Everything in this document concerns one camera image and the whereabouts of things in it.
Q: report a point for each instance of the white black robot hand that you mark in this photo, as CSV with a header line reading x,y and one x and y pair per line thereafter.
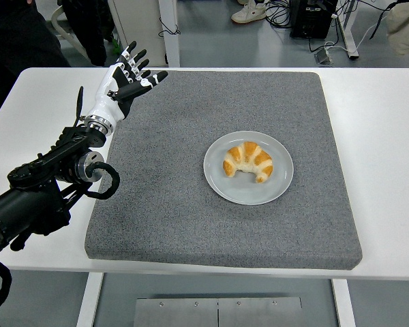
x,y
104,107

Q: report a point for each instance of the golden croissant bread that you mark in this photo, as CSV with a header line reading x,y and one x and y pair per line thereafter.
x,y
249,156

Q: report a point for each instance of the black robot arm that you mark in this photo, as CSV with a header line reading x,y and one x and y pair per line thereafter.
x,y
27,204

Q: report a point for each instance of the grey round plate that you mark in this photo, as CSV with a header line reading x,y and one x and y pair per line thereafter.
x,y
245,194

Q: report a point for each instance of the grey metal plate with screws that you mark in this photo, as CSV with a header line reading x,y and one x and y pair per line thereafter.
x,y
218,313

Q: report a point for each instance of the green small object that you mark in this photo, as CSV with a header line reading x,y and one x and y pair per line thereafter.
x,y
115,46

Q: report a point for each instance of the white chair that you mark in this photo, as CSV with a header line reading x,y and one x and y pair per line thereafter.
x,y
75,42

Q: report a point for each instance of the grey cabinet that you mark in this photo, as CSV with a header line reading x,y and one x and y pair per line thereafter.
x,y
136,30

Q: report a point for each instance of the person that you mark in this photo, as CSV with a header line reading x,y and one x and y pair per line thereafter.
x,y
13,41

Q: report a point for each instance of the grey speckled mat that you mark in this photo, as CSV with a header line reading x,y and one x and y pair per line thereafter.
x,y
225,231

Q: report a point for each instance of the person's white high-top shoe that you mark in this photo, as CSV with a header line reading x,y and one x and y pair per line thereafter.
x,y
250,12

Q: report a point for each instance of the white table leg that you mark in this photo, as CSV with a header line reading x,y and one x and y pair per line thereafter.
x,y
88,299
344,306

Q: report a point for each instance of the black computer case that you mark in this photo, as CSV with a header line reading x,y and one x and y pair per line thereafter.
x,y
310,18

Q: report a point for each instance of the white desk leg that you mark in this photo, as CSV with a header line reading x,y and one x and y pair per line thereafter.
x,y
348,30

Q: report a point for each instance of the beige cloth bag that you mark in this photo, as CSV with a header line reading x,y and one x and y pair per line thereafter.
x,y
405,27

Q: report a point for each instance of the white post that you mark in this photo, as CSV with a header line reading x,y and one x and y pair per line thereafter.
x,y
170,47

